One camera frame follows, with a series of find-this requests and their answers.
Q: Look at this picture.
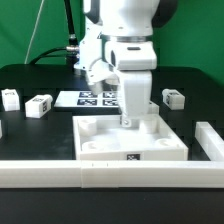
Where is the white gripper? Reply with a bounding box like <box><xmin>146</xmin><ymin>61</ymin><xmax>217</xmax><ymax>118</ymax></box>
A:
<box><xmin>105</xmin><ymin>42</ymin><xmax>157</xmax><ymax>128</ymax></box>

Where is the white square tabletop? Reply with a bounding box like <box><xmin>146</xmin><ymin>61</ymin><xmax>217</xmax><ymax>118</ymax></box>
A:
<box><xmin>73</xmin><ymin>114</ymin><xmax>188</xmax><ymax>161</ymax></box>

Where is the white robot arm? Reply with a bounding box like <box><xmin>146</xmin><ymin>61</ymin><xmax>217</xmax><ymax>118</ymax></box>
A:
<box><xmin>74</xmin><ymin>0</ymin><xmax>178</xmax><ymax>127</ymax></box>

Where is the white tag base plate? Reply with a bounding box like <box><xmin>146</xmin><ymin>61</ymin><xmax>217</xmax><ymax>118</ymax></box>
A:
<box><xmin>54</xmin><ymin>90</ymin><xmax>119</xmax><ymax>113</ymax></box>

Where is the black cable with connector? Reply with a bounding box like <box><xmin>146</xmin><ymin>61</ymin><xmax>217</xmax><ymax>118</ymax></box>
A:
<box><xmin>29</xmin><ymin>0</ymin><xmax>81</xmax><ymax>65</ymax></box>

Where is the white fence wall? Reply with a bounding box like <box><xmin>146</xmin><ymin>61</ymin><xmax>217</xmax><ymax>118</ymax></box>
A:
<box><xmin>0</xmin><ymin>121</ymin><xmax>224</xmax><ymax>189</ymax></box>

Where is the white thin cable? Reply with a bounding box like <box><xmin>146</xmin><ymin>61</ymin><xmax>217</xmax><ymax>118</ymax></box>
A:
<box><xmin>24</xmin><ymin>0</ymin><xmax>46</xmax><ymax>65</ymax></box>

